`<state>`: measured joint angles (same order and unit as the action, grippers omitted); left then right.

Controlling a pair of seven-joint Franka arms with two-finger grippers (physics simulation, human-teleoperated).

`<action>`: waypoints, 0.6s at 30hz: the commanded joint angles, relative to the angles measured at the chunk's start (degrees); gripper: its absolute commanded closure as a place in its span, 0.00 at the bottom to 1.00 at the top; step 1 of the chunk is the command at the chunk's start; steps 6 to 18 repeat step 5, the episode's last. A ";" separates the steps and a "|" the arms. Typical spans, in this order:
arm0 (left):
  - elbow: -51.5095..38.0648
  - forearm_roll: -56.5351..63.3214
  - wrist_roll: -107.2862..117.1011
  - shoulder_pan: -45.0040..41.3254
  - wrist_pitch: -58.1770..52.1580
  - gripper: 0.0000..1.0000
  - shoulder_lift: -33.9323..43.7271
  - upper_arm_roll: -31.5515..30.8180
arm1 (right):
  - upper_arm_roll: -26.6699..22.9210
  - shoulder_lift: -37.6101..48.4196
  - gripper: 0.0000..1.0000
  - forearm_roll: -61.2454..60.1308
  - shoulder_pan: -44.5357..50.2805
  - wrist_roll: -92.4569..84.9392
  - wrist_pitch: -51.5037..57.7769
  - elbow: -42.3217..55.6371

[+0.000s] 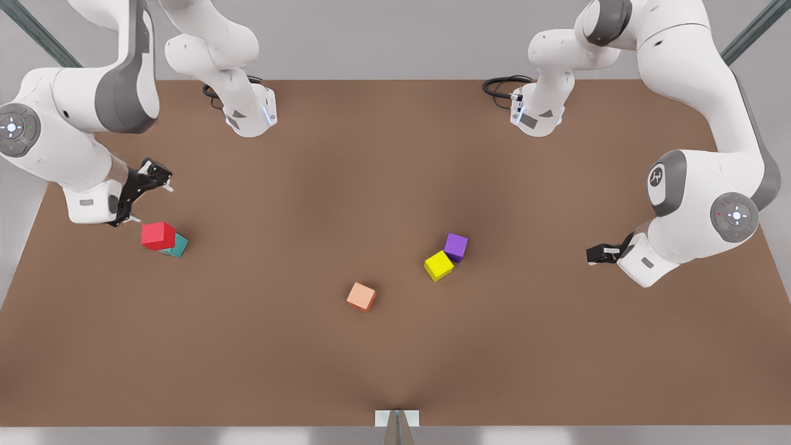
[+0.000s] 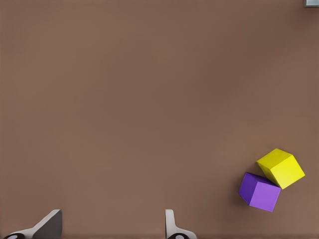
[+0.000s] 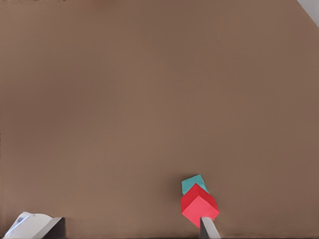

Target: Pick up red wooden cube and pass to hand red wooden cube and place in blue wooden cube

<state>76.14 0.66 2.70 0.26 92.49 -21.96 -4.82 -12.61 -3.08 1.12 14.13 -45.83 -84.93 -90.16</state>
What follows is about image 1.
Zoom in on yellow wooden cube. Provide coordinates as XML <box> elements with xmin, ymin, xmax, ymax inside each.
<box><xmin>423</xmin><ymin>250</ymin><xmax>455</xmax><ymax>283</ymax></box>

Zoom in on silver frame post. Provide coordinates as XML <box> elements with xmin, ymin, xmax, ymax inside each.
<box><xmin>719</xmin><ymin>0</ymin><xmax>791</xmax><ymax>67</ymax></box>
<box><xmin>0</xmin><ymin>0</ymin><xmax>85</xmax><ymax>69</ymax></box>
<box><xmin>374</xmin><ymin>409</ymin><xmax>421</xmax><ymax>445</ymax></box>

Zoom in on peach wooden cube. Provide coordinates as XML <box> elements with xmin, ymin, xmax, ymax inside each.
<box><xmin>345</xmin><ymin>282</ymin><xmax>377</xmax><ymax>313</ymax></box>

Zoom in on black cable loop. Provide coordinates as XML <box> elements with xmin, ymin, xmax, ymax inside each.
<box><xmin>202</xmin><ymin>75</ymin><xmax>265</xmax><ymax>111</ymax></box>
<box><xmin>482</xmin><ymin>75</ymin><xmax>537</xmax><ymax>112</ymax></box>

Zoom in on red wooden cube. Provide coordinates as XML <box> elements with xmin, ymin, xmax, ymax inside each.
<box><xmin>141</xmin><ymin>221</ymin><xmax>177</xmax><ymax>252</ymax></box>

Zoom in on purple wooden cube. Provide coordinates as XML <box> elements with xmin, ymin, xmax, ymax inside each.
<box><xmin>443</xmin><ymin>232</ymin><xmax>469</xmax><ymax>263</ymax></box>

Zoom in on teal wooden cube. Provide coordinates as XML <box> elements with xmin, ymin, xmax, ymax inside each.
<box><xmin>159</xmin><ymin>233</ymin><xmax>189</xmax><ymax>260</ymax></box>

